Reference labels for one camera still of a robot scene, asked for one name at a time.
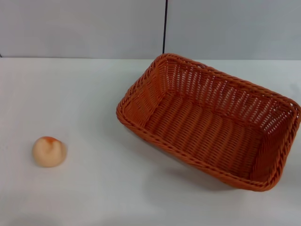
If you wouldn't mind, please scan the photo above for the pale peach fruit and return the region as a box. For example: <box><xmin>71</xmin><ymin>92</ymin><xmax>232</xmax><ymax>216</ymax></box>
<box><xmin>32</xmin><ymin>136</ymin><xmax>69</xmax><ymax>168</ymax></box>

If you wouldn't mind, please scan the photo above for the orange woven plastic basket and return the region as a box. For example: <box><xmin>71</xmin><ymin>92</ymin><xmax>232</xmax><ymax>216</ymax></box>
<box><xmin>116</xmin><ymin>53</ymin><xmax>301</xmax><ymax>193</ymax></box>

